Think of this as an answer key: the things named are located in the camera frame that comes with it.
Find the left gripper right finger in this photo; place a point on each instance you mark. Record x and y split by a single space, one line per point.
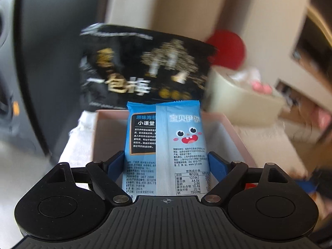
230 177

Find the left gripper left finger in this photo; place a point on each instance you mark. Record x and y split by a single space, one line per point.
104 175

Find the blue seaweed snack packet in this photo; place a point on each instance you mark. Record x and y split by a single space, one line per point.
165 150

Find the white woven table cloth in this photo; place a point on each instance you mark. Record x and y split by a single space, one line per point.
78 150

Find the cream tissue box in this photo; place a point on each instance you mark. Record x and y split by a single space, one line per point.
231 93

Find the black plum snack bag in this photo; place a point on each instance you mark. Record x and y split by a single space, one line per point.
122 64

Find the red round lid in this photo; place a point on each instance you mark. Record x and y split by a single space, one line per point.
230 49

